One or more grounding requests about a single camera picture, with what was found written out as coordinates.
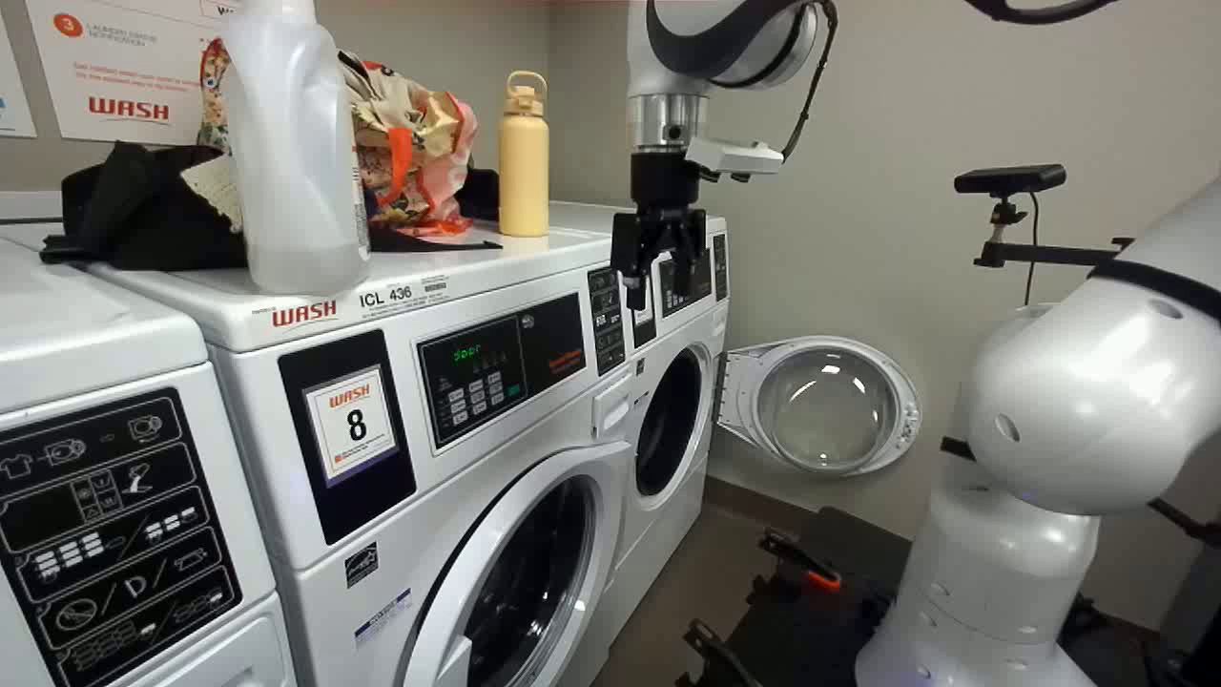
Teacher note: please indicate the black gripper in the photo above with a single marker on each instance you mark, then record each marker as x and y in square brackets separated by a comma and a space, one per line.
[660, 218]

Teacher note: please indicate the white detergent tray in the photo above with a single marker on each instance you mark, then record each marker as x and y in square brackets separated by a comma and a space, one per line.
[611, 408]

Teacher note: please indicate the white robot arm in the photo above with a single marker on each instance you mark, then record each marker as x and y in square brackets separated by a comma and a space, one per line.
[1068, 412]

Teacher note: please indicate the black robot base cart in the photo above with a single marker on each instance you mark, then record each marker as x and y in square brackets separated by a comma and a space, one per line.
[803, 630]

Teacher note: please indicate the far white washing machine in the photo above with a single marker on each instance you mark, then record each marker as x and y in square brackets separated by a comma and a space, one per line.
[674, 352]

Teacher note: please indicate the white washing machine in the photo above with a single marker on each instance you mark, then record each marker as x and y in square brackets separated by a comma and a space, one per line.
[426, 459]
[674, 352]
[131, 552]

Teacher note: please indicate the open round washer door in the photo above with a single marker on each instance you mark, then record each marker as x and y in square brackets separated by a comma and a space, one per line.
[825, 408]

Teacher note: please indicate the middle white washing machine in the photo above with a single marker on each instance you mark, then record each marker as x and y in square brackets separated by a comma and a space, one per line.
[426, 459]

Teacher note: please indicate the translucent detergent bottle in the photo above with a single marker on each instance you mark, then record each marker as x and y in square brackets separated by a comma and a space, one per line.
[293, 152]

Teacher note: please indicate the near white washing machine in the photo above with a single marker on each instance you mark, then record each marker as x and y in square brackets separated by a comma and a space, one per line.
[131, 552]

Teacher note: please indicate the yellow water bottle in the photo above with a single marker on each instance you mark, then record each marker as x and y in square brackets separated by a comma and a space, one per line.
[524, 160]

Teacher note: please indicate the colourful patterned bag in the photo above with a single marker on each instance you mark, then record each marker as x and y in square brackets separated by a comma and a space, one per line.
[414, 152]

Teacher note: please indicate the black cloth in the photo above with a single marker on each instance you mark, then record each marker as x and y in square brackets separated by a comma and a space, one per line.
[138, 214]

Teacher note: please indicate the black camera on stand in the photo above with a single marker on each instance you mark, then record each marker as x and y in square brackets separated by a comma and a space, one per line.
[1011, 200]

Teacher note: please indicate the wash wall poster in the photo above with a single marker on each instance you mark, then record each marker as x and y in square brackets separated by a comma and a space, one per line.
[124, 71]

